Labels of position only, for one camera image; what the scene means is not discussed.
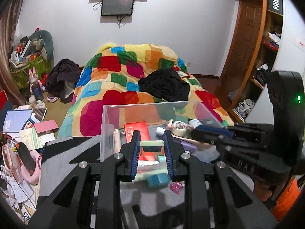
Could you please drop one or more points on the pink plastic object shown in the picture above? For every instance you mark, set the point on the pink plastic object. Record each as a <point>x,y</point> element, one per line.
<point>31,177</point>

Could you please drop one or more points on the pink rabbit toy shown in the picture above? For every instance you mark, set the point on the pink rabbit toy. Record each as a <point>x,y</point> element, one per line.
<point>33,76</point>

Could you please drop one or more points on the green and cream book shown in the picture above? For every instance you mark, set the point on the green and cream book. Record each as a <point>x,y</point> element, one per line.
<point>31,138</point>

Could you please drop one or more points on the white crumpled clothes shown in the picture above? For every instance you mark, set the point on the white crumpled clothes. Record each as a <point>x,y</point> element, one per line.
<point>274,37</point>

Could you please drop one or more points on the person's right hand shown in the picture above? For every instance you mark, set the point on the person's right hand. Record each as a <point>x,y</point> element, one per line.
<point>262,192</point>

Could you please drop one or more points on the green neck pillow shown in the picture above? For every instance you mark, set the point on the green neck pillow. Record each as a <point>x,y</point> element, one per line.
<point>48,43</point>

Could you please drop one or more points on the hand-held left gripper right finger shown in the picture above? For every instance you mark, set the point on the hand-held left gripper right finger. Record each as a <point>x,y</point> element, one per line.
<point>168,155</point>

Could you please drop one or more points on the white sliding wardrobe door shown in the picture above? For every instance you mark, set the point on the white sliding wardrobe door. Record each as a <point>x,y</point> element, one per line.
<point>290,28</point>

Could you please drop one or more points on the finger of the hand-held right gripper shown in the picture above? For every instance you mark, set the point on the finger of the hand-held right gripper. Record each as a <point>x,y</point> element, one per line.
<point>214,130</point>
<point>202,137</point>

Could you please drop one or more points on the wooden door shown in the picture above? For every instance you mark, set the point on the wooden door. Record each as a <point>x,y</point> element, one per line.
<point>247,28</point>

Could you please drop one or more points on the pink hair clip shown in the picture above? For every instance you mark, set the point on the pink hair clip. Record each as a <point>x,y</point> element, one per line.
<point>176,188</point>

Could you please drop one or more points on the pale green tube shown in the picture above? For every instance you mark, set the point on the pale green tube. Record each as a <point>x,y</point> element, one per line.
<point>143,174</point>

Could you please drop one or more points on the brown curtain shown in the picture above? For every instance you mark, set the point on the brown curtain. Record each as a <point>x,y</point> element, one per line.
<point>8,40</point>

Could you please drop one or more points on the small wall monitor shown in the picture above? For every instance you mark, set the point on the small wall monitor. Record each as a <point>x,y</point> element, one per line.
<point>118,4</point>

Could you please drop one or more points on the pink slipper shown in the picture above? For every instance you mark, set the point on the pink slipper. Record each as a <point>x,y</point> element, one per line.
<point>51,98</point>

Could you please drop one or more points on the pink book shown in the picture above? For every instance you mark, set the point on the pink book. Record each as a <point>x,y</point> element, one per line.
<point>46,126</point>

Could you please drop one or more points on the pile of papers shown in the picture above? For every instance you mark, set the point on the pile of papers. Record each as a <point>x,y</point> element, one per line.
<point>16,190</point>

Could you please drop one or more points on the black and purple spray bottle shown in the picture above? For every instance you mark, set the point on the black and purple spray bottle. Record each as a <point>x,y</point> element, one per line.
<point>188,145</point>

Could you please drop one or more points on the teal tape roll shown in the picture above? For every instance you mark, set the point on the teal tape roll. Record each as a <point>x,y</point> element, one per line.
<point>157,180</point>

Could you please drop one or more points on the white tape roll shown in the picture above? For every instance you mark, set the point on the white tape roll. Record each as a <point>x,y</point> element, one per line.
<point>178,132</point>

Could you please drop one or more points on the clear plastic storage box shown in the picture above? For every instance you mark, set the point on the clear plastic storage box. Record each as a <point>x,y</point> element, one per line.
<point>110,124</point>

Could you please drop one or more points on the red box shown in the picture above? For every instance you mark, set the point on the red box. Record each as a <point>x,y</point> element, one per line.
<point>2,97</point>

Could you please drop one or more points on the beige tube with red cap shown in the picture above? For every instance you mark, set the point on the beige tube with red cap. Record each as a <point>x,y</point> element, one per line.
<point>118,139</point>

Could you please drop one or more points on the wooden wardrobe shelf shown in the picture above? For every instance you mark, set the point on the wooden wardrobe shelf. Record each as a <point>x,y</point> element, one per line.
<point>262,23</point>

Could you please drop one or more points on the mint green small jar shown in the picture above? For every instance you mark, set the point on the mint green small jar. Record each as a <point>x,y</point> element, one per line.
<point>161,159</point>

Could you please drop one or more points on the blue notebook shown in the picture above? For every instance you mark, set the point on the blue notebook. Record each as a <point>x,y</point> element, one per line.
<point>16,120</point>

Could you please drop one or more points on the red folded clothes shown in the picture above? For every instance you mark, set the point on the red folded clothes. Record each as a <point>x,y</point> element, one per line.
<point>271,45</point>

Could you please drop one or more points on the dark clothes pile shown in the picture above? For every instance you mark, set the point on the dark clothes pile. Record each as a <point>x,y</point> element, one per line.
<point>62,74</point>

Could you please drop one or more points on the black and orange device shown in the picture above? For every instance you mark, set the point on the black and orange device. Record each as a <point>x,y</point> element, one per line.
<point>26,158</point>

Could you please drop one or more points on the green patterned bag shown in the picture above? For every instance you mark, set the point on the green patterned bag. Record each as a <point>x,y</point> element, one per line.
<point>28,74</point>

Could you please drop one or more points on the colourful patchwork quilt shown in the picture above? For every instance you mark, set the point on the colourful patchwork quilt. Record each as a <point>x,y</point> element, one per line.
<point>114,81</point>

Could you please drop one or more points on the black bag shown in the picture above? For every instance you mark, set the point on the black bag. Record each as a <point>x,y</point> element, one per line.
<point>261,75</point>

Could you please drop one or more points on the blue bottle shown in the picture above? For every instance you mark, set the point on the blue bottle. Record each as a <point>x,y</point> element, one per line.
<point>37,92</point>

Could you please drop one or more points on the black clothing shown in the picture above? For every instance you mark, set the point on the black clothing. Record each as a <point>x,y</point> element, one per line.
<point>164,84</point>

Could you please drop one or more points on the red foil pouch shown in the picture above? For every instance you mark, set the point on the red foil pouch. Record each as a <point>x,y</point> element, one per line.
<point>137,131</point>

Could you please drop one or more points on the grey and black blanket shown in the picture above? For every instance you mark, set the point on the grey and black blanket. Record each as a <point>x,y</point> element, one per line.
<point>69,152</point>

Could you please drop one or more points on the green mahjong tile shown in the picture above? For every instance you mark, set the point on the green mahjong tile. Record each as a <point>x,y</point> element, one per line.
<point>151,143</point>

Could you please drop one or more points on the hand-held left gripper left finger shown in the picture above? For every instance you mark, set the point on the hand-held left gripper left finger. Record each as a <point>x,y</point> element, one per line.
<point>136,155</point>

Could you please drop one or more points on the black box with white lettering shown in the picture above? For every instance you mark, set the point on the black box with white lettering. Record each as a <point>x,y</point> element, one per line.
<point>276,2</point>

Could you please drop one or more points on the grey shoes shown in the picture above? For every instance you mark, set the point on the grey shoes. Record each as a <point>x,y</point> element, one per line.
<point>245,106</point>

